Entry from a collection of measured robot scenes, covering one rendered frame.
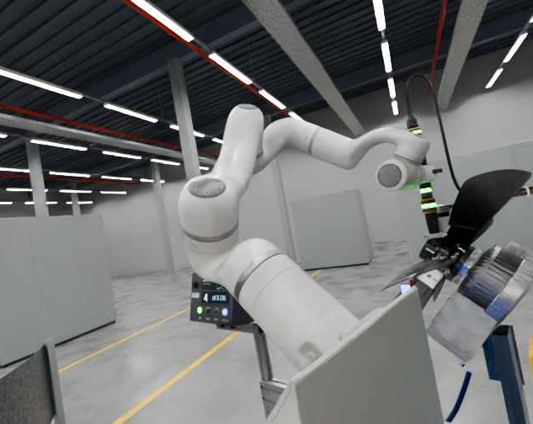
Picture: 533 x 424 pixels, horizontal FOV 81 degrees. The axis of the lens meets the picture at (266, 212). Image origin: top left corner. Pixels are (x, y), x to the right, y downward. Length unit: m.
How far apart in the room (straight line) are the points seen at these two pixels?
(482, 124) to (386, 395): 13.37
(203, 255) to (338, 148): 0.50
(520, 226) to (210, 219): 6.44
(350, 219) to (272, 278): 7.77
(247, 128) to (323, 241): 7.67
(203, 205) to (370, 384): 0.38
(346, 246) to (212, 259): 7.75
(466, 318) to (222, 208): 0.84
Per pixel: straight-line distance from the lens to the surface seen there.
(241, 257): 0.54
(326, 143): 0.95
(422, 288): 1.26
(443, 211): 1.17
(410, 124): 1.18
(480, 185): 1.09
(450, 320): 1.14
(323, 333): 0.47
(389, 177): 0.86
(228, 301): 1.15
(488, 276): 1.17
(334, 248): 8.41
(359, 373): 0.40
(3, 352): 6.41
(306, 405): 0.32
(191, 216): 0.59
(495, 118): 13.80
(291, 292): 0.49
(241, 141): 0.85
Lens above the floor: 1.39
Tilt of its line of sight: 3 degrees up
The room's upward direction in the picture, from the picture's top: 10 degrees counter-clockwise
